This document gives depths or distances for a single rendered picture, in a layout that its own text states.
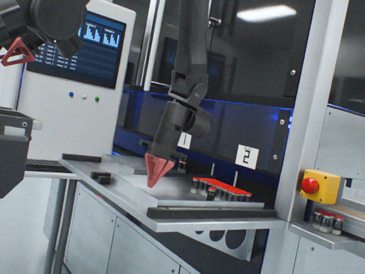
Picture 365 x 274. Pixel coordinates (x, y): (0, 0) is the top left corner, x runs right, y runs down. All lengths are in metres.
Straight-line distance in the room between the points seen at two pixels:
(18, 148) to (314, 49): 0.76
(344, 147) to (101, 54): 1.10
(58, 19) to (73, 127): 1.10
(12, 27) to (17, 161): 0.26
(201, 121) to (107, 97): 0.92
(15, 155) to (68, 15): 0.29
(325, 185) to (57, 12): 0.70
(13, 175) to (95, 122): 1.00
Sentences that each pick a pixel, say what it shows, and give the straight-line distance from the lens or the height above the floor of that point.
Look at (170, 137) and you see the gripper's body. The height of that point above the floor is 1.05.
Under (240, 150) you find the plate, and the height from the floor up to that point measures 1.03.
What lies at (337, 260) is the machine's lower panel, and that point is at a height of 0.75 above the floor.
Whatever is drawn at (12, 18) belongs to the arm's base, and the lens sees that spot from 0.65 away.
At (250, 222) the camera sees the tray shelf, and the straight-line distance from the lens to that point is 0.96.
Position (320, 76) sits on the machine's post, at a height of 1.27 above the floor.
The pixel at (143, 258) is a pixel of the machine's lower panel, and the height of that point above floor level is 0.49.
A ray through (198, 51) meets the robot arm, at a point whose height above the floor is 1.25.
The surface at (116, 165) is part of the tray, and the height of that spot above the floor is 0.90.
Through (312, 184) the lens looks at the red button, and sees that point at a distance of 0.96.
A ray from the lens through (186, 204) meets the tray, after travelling 0.87.
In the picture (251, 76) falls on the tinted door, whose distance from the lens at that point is 1.20.
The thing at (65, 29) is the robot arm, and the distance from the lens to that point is 0.66.
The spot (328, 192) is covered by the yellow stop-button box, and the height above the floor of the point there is 0.99.
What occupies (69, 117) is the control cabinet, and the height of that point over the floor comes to 1.01.
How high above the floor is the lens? 1.10
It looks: 3 degrees down
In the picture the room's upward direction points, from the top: 11 degrees clockwise
